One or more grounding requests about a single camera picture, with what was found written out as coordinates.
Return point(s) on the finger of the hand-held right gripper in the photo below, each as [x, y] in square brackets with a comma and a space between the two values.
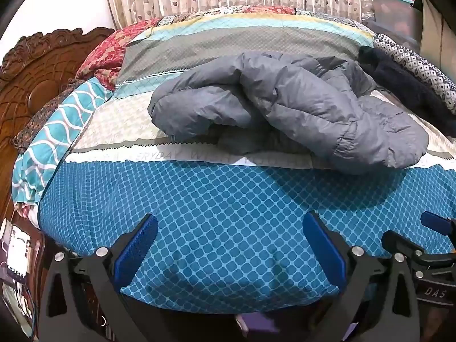
[436, 222]
[397, 241]

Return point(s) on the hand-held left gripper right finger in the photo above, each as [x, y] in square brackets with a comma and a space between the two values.
[325, 253]

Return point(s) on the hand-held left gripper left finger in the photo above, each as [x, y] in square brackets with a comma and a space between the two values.
[137, 245]

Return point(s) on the grey puffer jacket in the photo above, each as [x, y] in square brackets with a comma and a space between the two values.
[285, 107]

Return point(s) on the blue patterned bedspread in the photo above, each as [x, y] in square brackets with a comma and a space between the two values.
[213, 203]

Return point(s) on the purple object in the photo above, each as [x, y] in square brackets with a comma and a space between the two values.
[258, 324]

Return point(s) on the white electronic device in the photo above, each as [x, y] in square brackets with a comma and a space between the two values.
[17, 254]

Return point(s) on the dark navy fleece garment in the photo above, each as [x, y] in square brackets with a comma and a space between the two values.
[409, 89]

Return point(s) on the teal wavy pattern pillow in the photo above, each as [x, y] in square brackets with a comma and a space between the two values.
[60, 131]

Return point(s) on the dark brown floral pillow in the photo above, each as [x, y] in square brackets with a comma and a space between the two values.
[39, 123]

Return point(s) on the black white patterned cloth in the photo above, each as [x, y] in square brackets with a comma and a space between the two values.
[424, 64]

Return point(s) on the red floral pillow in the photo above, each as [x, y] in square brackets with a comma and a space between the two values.
[107, 53]

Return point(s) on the carved wooden headboard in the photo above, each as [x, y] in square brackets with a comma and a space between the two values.
[35, 78]

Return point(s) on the plastic storage box teal lid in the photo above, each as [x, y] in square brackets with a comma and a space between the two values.
[395, 17]

